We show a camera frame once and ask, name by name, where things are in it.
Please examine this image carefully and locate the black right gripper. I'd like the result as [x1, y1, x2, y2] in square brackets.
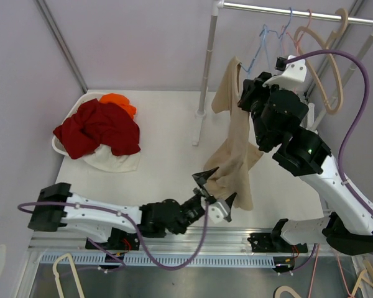
[237, 73, 288, 148]

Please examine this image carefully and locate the beige t-shirt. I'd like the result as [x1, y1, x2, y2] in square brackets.
[204, 56, 263, 211]

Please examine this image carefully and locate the pink wire hanger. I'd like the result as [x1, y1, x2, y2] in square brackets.
[279, 8, 313, 56]

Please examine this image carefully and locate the beige plastic hanger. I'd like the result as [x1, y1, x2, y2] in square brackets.
[293, 8, 349, 115]

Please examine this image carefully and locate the white t-shirt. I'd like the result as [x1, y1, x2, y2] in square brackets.
[81, 145, 140, 173]

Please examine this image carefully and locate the orange t-shirt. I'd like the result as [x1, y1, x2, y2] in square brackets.
[99, 93, 137, 119]

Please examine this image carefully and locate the dark red t-shirt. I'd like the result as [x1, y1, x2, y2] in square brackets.
[53, 99, 140, 159]

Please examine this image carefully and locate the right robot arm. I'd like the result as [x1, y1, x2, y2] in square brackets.
[238, 72, 373, 256]

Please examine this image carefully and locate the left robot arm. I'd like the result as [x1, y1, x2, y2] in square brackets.
[28, 169, 237, 249]

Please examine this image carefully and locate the pink hanger on floor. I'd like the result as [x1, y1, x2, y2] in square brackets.
[307, 245, 351, 297]

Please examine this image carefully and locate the beige hanger on floor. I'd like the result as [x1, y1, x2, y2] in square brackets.
[52, 253, 86, 298]

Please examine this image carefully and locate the beige hanger bottom right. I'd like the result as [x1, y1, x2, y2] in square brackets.
[273, 259, 373, 298]

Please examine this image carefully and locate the silver clothes rack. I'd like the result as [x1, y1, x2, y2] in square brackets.
[191, 0, 373, 147]

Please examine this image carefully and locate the white plastic laundry basket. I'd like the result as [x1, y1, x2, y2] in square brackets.
[52, 93, 95, 156]

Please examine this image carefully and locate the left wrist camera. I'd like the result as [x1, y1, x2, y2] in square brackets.
[208, 199, 226, 224]

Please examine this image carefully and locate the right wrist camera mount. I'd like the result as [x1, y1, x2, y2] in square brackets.
[263, 59, 307, 91]

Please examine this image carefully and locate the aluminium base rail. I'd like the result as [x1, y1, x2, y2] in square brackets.
[27, 226, 366, 257]

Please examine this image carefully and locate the white slotted cable duct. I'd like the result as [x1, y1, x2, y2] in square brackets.
[42, 253, 277, 268]

